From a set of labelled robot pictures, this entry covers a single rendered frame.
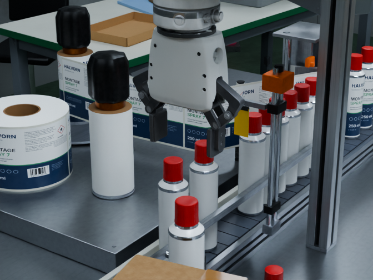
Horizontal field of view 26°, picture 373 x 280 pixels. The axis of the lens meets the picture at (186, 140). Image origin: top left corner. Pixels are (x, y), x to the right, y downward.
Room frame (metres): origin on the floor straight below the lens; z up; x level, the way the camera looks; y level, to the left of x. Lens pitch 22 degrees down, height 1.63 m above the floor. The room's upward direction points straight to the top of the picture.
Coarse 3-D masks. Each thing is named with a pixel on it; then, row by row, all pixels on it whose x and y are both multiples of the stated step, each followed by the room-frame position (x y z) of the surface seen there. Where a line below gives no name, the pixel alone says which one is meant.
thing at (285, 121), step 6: (282, 120) 1.51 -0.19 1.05; (288, 120) 1.52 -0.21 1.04; (282, 126) 1.50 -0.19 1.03; (288, 126) 1.52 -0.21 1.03; (282, 132) 1.50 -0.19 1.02; (288, 132) 1.52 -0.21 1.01; (282, 138) 1.50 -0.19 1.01; (282, 144) 1.50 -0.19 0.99; (282, 150) 1.50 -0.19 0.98; (282, 156) 1.50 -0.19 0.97; (282, 162) 1.50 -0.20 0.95; (282, 174) 1.51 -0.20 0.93; (282, 180) 1.51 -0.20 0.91; (282, 186) 1.51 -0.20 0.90; (282, 192) 1.51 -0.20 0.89
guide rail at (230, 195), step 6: (228, 192) 1.45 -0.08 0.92; (234, 192) 1.45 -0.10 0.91; (222, 198) 1.42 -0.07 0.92; (228, 198) 1.43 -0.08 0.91; (222, 204) 1.41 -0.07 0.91; (150, 246) 1.23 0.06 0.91; (156, 246) 1.24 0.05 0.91; (144, 252) 1.21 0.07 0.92; (150, 252) 1.22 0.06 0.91; (114, 270) 1.16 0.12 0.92; (120, 270) 1.16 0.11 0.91; (108, 276) 1.14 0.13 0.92; (114, 276) 1.14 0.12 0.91
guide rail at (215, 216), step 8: (304, 152) 1.54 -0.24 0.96; (288, 160) 1.50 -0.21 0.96; (296, 160) 1.51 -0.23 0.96; (280, 168) 1.46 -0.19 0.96; (288, 168) 1.48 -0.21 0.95; (264, 176) 1.42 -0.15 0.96; (256, 184) 1.39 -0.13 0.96; (264, 184) 1.40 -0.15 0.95; (248, 192) 1.35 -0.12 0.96; (256, 192) 1.38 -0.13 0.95; (232, 200) 1.32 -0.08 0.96; (240, 200) 1.33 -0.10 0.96; (224, 208) 1.29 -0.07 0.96; (232, 208) 1.30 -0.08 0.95; (208, 216) 1.26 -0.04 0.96; (216, 216) 1.26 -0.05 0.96; (208, 224) 1.24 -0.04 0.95; (152, 256) 1.12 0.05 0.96; (160, 256) 1.13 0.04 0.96
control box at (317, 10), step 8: (288, 0) 1.51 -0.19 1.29; (296, 0) 1.46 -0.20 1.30; (304, 0) 1.44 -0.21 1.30; (312, 0) 1.41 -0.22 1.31; (320, 0) 1.38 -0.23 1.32; (360, 0) 1.40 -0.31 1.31; (368, 0) 1.41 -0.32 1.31; (312, 8) 1.41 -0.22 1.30; (320, 8) 1.38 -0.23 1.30; (360, 8) 1.40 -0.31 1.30; (368, 8) 1.41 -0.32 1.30
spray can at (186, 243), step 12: (180, 204) 0.98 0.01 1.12; (192, 204) 0.98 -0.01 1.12; (180, 216) 0.98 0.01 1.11; (192, 216) 0.98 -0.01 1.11; (168, 228) 1.00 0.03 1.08; (180, 228) 0.98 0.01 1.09; (192, 228) 0.98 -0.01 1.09; (204, 228) 1.00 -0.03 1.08; (168, 240) 0.99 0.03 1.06; (180, 240) 0.97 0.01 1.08; (192, 240) 0.97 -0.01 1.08; (204, 240) 0.99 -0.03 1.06; (180, 252) 0.97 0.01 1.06; (192, 252) 0.97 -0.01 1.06; (204, 252) 0.99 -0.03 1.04; (192, 264) 0.97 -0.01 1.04
